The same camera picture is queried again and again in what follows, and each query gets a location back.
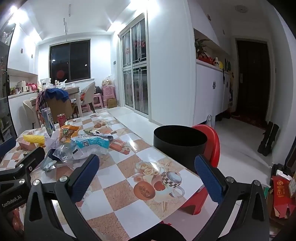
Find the stack of pink stools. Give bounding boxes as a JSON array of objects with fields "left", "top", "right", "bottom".
[{"left": 101, "top": 85, "right": 116, "bottom": 107}]

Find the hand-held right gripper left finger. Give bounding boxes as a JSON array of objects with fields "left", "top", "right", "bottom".
[{"left": 23, "top": 153, "right": 100, "bottom": 241}]

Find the glass display cabinet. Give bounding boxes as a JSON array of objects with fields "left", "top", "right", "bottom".
[{"left": 0, "top": 22, "right": 18, "bottom": 142}]

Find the pink box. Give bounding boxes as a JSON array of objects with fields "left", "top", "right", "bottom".
[{"left": 18, "top": 141, "right": 36, "bottom": 151}]

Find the clear plastic bag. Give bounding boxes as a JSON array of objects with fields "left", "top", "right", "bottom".
[{"left": 52, "top": 141, "right": 80, "bottom": 163}]

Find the black round waste bin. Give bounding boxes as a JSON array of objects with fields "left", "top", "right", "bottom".
[{"left": 153, "top": 125, "right": 208, "bottom": 173}]

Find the black boot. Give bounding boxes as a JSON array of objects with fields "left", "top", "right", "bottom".
[
  {"left": 258, "top": 121, "right": 274, "bottom": 155},
  {"left": 266, "top": 124, "right": 280, "bottom": 157}
]

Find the white plastic bag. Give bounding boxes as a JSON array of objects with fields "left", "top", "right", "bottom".
[{"left": 45, "top": 130, "right": 62, "bottom": 149}]

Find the green cracker packet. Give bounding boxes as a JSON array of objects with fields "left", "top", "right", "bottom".
[{"left": 83, "top": 130, "right": 114, "bottom": 141}]

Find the beige dining table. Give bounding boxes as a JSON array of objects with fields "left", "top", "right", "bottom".
[{"left": 62, "top": 86, "right": 83, "bottom": 118}]

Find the dark door mat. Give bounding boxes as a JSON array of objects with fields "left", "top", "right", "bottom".
[{"left": 231, "top": 114, "right": 269, "bottom": 131}]

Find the blue plastic wrapper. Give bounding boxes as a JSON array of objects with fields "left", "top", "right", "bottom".
[{"left": 73, "top": 136, "right": 111, "bottom": 154}]

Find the red decoration on cabinet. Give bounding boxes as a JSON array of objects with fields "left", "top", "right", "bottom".
[{"left": 198, "top": 55, "right": 214, "bottom": 65}]

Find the orange snack bag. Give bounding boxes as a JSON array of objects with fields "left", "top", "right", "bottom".
[{"left": 59, "top": 125, "right": 80, "bottom": 143}]

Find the potted plant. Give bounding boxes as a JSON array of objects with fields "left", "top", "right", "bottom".
[{"left": 195, "top": 38, "right": 210, "bottom": 59}]

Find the silver foil wrapper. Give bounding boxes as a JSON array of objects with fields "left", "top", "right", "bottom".
[{"left": 41, "top": 153, "right": 57, "bottom": 172}]

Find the white kitchen appliance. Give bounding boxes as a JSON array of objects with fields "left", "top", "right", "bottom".
[{"left": 15, "top": 80, "right": 27, "bottom": 93}]

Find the red plastic chair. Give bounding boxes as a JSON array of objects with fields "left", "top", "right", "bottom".
[{"left": 179, "top": 124, "right": 221, "bottom": 216}]

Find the beige curved dining chair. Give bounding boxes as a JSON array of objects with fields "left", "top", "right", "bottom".
[{"left": 80, "top": 81, "right": 96, "bottom": 113}]

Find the red paper box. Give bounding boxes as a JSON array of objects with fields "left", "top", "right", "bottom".
[{"left": 268, "top": 170, "right": 295, "bottom": 219}]

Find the clear bag of snacks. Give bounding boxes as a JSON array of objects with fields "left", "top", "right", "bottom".
[{"left": 101, "top": 75, "right": 115, "bottom": 86}]

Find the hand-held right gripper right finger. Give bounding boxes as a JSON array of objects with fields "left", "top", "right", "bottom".
[{"left": 194, "top": 154, "right": 270, "bottom": 241}]

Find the sliding glass door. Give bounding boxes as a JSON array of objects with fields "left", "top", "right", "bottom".
[{"left": 118, "top": 17, "right": 150, "bottom": 117}]

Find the yellow corn-shaped object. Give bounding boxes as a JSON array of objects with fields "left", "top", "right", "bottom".
[{"left": 23, "top": 134, "right": 46, "bottom": 146}]

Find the blue cloth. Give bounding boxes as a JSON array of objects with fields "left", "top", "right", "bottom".
[{"left": 45, "top": 88, "right": 70, "bottom": 103}]

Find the white counter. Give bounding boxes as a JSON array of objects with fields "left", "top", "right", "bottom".
[{"left": 8, "top": 89, "right": 40, "bottom": 133}]

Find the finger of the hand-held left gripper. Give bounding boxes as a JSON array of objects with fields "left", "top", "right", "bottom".
[
  {"left": 0, "top": 147, "right": 46, "bottom": 186},
  {"left": 0, "top": 137, "right": 16, "bottom": 161}
]

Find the brown dining chair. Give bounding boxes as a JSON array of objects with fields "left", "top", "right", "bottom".
[{"left": 45, "top": 98, "right": 74, "bottom": 124}]

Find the white shopping bag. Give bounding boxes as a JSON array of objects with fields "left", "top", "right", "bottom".
[{"left": 40, "top": 78, "right": 52, "bottom": 90}]

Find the white sideboard cabinet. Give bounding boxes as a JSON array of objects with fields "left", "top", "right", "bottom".
[{"left": 194, "top": 59, "right": 232, "bottom": 127}]

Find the dark window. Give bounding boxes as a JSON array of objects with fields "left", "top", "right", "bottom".
[{"left": 49, "top": 39, "right": 91, "bottom": 82}]

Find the person's left hand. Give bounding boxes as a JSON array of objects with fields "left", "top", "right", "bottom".
[{"left": 5, "top": 207, "right": 25, "bottom": 237}]

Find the dark entrance door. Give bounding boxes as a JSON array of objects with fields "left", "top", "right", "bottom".
[{"left": 235, "top": 39, "right": 270, "bottom": 126}]

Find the plaid cloth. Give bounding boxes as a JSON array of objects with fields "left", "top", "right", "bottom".
[{"left": 35, "top": 90, "right": 49, "bottom": 124}]

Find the tall blue drink can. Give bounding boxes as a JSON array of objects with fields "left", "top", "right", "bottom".
[{"left": 41, "top": 107, "right": 56, "bottom": 136}]

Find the pink stool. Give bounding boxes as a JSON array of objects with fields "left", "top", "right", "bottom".
[{"left": 92, "top": 93, "right": 103, "bottom": 109}]

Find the red drink can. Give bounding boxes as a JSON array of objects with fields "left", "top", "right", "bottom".
[{"left": 57, "top": 113, "right": 67, "bottom": 128}]

